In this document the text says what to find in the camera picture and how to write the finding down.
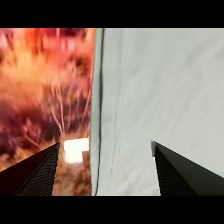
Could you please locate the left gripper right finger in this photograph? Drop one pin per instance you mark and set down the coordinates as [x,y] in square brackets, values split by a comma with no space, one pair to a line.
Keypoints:
[181,176]

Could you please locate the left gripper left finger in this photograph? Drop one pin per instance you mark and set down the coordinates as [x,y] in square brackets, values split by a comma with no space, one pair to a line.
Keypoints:
[35,175]

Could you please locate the white garment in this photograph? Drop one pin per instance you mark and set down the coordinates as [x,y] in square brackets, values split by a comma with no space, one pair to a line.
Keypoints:
[150,93]

